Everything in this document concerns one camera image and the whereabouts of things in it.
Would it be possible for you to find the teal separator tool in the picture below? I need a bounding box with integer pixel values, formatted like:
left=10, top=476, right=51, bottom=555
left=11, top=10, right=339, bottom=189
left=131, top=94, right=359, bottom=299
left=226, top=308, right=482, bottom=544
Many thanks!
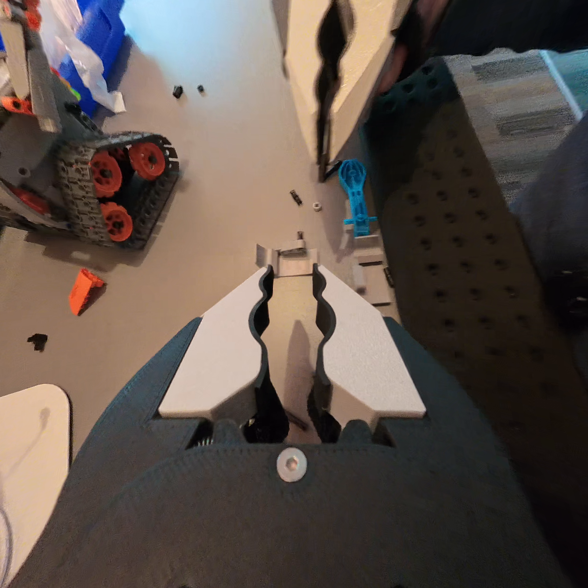
left=338, top=158, right=378, bottom=239

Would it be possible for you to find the grey orange tracked toy robot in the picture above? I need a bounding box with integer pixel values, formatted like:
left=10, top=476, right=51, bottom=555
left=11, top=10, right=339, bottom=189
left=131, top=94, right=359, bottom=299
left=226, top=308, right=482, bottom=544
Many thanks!
left=0, top=0, right=181, bottom=252

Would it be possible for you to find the person's right forearm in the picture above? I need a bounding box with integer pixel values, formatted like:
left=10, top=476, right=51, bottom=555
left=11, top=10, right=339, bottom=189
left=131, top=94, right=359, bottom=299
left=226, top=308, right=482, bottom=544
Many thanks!
left=427, top=0, right=588, bottom=58

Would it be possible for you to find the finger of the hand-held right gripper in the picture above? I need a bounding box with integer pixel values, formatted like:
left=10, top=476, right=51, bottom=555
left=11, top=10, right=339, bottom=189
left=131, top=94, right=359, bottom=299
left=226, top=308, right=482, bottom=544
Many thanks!
left=319, top=0, right=401, bottom=183
left=285, top=0, right=333, bottom=165

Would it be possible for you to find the grey curved panel assembly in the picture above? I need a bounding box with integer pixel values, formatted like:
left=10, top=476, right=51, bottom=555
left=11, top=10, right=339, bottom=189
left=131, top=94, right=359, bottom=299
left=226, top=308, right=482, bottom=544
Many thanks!
left=340, top=233, right=395, bottom=307
left=256, top=231, right=319, bottom=277

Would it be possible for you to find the blue storage bin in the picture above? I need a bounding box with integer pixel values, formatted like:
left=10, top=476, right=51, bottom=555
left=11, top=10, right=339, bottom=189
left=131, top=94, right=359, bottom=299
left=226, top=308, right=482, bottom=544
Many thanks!
left=59, top=0, right=126, bottom=118

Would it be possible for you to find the person's dark clothing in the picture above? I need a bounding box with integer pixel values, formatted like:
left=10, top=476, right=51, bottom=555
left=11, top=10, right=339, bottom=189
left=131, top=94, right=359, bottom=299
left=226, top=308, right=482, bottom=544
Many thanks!
left=507, top=115, right=588, bottom=331

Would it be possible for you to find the person's right hand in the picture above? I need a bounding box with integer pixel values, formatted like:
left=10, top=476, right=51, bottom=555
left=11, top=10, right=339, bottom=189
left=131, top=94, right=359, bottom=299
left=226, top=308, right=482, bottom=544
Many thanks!
left=377, top=0, right=454, bottom=95

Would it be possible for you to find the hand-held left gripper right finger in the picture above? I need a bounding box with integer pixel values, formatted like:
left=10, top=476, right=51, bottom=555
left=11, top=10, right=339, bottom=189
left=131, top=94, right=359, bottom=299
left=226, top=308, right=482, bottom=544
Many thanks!
left=306, top=263, right=427, bottom=444

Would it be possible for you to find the orange wedge panel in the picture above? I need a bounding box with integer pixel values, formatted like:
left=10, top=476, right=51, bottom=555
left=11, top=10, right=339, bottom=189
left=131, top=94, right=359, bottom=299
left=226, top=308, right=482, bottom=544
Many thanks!
left=68, top=268, right=107, bottom=317

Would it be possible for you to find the black perforated chair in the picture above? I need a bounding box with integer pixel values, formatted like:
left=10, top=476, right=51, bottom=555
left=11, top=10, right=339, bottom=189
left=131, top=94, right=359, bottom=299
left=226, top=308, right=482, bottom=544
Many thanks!
left=363, top=57, right=588, bottom=588

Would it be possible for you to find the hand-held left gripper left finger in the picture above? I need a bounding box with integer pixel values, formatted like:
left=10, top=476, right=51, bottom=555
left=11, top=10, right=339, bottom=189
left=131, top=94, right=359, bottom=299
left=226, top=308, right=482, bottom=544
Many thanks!
left=157, top=265, right=290, bottom=444

